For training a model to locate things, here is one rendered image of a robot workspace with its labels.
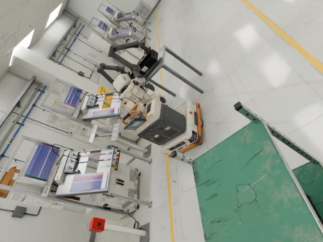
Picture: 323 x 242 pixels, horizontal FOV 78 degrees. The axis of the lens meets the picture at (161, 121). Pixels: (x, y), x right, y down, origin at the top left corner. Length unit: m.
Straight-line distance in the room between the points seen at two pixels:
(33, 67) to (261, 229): 5.78
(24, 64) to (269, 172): 5.80
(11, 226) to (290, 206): 4.21
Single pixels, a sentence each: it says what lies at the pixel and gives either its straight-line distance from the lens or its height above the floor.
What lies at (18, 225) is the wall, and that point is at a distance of 4.51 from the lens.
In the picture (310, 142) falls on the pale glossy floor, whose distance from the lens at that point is 1.95.
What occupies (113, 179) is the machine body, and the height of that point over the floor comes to 0.52.
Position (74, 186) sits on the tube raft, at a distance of 3.07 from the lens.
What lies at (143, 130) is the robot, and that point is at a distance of 2.53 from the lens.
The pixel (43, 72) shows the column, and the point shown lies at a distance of 6.00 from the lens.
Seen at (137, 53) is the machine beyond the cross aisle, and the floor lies 0.27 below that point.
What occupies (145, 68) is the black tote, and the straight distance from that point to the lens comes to 2.97.
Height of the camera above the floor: 1.70
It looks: 27 degrees down
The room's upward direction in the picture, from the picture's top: 63 degrees counter-clockwise
